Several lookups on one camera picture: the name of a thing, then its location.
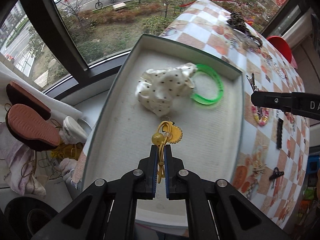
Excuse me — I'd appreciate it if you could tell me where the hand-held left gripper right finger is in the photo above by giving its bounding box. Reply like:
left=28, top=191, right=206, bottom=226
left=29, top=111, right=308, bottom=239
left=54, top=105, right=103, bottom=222
left=164, top=145, right=290, bottom=240

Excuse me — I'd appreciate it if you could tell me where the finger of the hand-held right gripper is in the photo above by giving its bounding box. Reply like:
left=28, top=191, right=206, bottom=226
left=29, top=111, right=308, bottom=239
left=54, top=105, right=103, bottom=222
left=251, top=91, right=293, bottom=111

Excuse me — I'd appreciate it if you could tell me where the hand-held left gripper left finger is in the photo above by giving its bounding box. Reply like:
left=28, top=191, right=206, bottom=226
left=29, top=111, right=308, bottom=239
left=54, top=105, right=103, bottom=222
left=30, top=145, right=160, bottom=240

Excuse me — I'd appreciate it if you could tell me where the yellow bead hair tie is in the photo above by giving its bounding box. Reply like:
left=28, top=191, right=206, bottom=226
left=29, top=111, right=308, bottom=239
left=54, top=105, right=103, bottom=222
left=151, top=121, right=183, bottom=180

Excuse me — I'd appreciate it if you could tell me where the white box with green rim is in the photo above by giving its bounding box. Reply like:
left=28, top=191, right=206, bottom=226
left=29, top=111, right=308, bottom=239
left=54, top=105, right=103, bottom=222
left=81, top=34, right=244, bottom=230

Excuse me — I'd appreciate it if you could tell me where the black claw clip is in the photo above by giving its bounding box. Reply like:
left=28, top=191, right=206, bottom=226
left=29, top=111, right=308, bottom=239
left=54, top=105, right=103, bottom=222
left=269, top=167, right=285, bottom=181

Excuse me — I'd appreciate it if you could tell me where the silver alligator hair clip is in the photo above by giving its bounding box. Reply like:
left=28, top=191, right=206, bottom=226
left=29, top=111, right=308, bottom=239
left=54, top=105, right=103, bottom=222
left=246, top=73, right=259, bottom=92

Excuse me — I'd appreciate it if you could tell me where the black hair comb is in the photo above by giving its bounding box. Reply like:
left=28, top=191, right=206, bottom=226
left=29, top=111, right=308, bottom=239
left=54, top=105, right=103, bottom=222
left=275, top=119, right=284, bottom=150

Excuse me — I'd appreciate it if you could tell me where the red plastic basin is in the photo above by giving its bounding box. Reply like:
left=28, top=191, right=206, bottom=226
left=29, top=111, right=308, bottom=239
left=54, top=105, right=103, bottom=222
left=266, top=36, right=299, bottom=68

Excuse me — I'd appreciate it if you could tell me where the gold charm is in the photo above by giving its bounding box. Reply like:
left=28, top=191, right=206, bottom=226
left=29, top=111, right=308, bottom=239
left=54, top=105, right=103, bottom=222
left=251, top=164, right=267, bottom=175

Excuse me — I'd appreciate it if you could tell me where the white dotted scrunchie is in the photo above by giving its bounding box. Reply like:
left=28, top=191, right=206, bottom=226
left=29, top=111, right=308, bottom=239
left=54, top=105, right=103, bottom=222
left=135, top=62, right=198, bottom=117

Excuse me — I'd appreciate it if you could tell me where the checkered printed tablecloth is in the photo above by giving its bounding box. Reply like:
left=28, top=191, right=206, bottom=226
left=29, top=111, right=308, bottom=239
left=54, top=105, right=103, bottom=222
left=71, top=0, right=310, bottom=230

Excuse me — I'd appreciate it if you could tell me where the leopard print scrunchie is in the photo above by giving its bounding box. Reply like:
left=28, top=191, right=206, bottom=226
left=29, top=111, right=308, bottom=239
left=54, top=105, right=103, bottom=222
left=226, top=12, right=250, bottom=32

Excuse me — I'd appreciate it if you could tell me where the white shoe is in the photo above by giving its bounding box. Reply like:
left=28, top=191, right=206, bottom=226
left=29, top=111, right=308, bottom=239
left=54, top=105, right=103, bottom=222
left=62, top=116, right=88, bottom=144

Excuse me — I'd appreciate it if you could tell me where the white cloth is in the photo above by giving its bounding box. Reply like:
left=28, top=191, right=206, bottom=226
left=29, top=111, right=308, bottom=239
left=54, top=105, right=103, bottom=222
left=0, top=62, right=84, bottom=122

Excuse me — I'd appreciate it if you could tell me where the brown slipper orange sole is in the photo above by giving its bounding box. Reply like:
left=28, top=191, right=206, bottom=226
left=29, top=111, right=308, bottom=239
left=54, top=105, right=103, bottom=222
left=6, top=81, right=52, bottom=120
left=5, top=104, right=62, bottom=152

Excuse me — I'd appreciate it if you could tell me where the pink towel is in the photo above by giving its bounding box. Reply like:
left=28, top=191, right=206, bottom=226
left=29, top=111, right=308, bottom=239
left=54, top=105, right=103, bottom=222
left=0, top=122, right=47, bottom=197

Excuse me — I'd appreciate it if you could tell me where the black hat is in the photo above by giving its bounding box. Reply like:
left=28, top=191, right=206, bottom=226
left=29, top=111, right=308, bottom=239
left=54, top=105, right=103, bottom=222
left=4, top=196, right=60, bottom=240

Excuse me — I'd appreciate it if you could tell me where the pink yellow beaded bracelet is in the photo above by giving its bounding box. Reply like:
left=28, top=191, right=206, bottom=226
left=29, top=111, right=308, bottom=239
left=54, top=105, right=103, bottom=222
left=252, top=106, right=270, bottom=127

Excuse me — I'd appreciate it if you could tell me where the silver chain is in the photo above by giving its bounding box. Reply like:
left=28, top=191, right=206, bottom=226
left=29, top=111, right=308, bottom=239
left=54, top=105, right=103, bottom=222
left=271, top=62, right=288, bottom=78

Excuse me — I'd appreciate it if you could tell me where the green plastic bracelet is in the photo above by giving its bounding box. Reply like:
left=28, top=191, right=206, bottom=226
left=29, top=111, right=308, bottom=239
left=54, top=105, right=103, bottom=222
left=191, top=64, right=224, bottom=105

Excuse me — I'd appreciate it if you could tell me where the beaded chain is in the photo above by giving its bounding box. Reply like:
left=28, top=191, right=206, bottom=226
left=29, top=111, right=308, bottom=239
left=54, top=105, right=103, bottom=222
left=244, top=180, right=258, bottom=200

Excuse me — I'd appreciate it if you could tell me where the dark window frame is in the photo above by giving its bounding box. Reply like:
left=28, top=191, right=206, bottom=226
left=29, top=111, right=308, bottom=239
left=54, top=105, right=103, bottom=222
left=19, top=0, right=132, bottom=71

